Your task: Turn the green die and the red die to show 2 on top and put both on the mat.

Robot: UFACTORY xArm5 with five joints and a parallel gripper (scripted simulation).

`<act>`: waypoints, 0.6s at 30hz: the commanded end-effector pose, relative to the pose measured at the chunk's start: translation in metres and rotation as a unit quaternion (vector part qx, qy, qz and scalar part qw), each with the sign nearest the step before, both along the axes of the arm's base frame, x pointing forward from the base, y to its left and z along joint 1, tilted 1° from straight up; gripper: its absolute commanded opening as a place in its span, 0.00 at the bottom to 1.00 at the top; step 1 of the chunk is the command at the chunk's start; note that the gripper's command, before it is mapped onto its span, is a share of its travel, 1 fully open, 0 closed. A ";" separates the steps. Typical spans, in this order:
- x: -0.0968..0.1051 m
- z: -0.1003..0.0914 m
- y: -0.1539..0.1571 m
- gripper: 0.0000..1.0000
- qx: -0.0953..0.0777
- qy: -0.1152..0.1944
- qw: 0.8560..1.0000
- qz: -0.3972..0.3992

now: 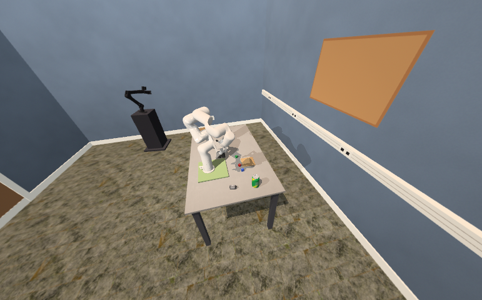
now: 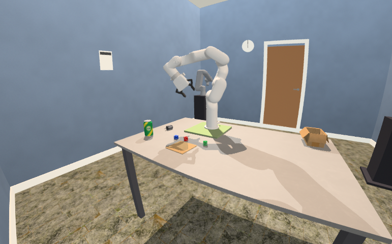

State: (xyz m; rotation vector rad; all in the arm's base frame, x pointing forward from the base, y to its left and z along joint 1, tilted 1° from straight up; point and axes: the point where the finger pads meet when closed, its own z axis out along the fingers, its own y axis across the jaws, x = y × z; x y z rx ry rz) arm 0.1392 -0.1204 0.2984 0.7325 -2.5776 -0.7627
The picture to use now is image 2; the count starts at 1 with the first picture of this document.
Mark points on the green soda can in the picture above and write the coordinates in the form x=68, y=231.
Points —
x=148, y=128

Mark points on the open brown cardboard box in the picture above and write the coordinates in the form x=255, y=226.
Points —
x=315, y=137

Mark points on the tan square mat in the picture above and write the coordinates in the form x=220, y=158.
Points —
x=181, y=147

